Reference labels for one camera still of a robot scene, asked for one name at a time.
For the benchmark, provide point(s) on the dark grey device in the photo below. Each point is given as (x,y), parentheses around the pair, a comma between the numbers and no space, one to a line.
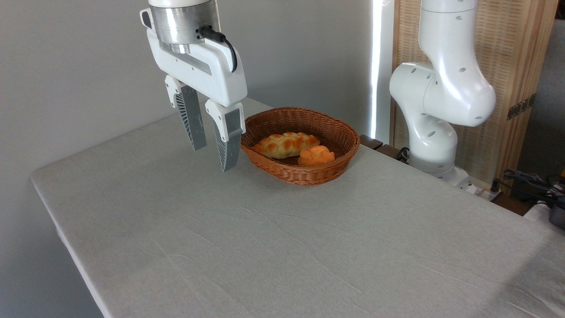
(558,217)

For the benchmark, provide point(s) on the brown wicker basket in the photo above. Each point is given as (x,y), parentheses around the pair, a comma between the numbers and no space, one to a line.
(309,176)

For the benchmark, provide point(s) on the dark metal screen hinge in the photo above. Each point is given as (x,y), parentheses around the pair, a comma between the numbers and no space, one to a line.
(521,107)

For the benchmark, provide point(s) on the grey tablecloth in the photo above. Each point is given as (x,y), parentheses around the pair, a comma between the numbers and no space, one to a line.
(265,247)

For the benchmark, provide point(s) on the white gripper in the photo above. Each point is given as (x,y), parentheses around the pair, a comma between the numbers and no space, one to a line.
(212,70)

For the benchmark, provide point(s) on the dark wooden side table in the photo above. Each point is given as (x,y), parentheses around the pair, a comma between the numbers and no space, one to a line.
(375,145)

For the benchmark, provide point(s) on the white power strip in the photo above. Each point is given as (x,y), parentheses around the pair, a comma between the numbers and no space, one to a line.
(483,191)

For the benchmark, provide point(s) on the long braided bread loaf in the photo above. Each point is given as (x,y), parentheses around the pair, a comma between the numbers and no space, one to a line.
(284,145)

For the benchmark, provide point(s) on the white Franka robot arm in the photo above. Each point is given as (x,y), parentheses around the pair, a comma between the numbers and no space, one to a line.
(446,88)

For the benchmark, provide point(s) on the small round orange bread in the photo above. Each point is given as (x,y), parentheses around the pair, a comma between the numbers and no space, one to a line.
(316,156)

